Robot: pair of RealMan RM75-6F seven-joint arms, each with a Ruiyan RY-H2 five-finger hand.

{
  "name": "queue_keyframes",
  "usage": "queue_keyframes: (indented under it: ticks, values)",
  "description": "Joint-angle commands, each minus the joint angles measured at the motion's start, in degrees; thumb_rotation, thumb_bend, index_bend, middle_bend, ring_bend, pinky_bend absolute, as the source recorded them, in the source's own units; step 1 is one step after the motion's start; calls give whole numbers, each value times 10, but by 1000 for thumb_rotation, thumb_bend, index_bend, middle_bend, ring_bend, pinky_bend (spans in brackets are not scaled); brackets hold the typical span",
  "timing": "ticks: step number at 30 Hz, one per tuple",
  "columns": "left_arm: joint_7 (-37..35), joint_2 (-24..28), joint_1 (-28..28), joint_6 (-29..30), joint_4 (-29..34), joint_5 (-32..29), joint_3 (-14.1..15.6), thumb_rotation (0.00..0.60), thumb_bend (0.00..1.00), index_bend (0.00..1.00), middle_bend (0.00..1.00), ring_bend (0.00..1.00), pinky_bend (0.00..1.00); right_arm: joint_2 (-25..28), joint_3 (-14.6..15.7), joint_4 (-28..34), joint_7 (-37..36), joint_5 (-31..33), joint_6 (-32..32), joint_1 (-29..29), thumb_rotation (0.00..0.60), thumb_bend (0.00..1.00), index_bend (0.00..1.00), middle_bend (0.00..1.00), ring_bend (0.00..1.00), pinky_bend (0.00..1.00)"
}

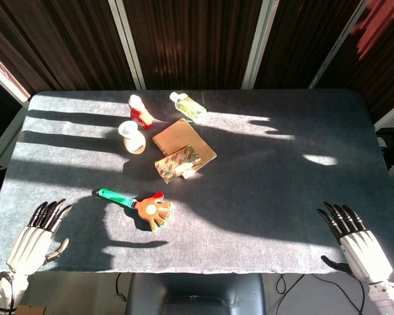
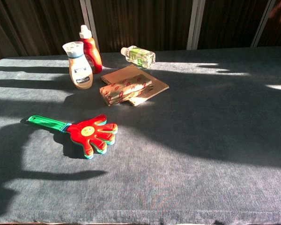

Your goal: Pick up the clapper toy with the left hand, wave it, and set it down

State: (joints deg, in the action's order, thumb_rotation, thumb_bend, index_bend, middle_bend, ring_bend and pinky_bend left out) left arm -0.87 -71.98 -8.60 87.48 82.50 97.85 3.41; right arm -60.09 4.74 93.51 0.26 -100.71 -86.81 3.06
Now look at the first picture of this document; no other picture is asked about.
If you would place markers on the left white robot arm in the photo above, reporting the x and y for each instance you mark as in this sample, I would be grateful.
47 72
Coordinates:
5 293

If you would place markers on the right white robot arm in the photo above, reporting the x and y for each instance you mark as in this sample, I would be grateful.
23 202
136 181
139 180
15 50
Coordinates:
389 297

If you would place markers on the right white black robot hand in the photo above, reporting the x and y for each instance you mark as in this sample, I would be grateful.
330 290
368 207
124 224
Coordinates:
364 252

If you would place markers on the red ketchup squeeze bottle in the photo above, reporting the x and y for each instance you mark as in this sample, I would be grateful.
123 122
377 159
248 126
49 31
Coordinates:
138 116

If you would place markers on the white frame post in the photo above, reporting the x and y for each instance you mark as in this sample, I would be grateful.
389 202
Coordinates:
392 113
257 46
128 46
5 77
339 46

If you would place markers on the grey table cloth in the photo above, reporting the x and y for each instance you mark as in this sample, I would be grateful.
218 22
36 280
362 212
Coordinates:
249 213

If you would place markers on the clear plastic bottle green label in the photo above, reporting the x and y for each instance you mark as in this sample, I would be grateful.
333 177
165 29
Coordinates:
190 108

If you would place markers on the folded paper packet red print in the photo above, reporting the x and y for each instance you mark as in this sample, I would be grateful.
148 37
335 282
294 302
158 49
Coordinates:
177 162

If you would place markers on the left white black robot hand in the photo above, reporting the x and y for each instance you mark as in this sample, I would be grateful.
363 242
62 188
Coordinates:
29 244

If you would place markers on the brown cardboard box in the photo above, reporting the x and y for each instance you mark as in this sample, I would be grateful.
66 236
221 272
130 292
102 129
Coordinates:
31 310

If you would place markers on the brown spiral notebook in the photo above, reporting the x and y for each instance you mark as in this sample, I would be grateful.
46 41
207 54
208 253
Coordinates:
180 136

